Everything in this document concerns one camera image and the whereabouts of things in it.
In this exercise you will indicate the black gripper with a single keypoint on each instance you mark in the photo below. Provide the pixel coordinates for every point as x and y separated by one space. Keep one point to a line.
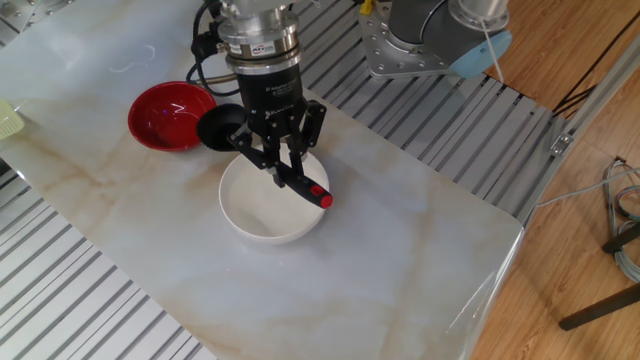
270 100

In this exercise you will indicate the black ladle with red accents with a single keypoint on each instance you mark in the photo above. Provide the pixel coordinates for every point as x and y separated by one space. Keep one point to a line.
220 127

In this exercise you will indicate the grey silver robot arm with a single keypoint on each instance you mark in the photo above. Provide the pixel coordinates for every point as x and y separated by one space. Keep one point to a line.
425 30

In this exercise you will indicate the white ceramic bowl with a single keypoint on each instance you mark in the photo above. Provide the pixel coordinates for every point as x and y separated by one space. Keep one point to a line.
260 210

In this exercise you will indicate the red bowl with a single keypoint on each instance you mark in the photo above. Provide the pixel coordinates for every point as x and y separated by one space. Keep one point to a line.
165 117

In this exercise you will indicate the silver force torque sensor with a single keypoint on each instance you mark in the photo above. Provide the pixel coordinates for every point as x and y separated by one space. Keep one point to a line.
260 37

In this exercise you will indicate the small yellow object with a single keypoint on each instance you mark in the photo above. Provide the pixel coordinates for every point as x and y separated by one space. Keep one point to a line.
366 6

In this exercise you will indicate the marble pattern table mat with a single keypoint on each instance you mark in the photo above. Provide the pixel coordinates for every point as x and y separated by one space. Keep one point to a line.
300 310

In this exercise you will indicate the white zip tie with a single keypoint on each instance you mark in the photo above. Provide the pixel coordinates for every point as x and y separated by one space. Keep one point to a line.
491 50

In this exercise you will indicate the pale green plastic basket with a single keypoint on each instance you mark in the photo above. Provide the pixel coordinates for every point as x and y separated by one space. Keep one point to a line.
10 122

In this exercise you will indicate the silver perforated metal plate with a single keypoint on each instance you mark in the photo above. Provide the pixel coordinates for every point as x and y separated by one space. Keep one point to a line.
30 10

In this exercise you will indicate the dark furniture leg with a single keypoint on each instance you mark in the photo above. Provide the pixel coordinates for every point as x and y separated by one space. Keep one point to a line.
600 307
622 239

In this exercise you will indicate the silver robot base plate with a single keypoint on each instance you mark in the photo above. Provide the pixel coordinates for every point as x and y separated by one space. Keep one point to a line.
380 50

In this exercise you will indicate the silver corner bracket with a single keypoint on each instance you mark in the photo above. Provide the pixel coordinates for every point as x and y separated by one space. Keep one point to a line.
561 145

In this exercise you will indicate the aluminium frame post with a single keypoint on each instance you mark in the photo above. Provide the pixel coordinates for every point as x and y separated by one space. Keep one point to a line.
600 97

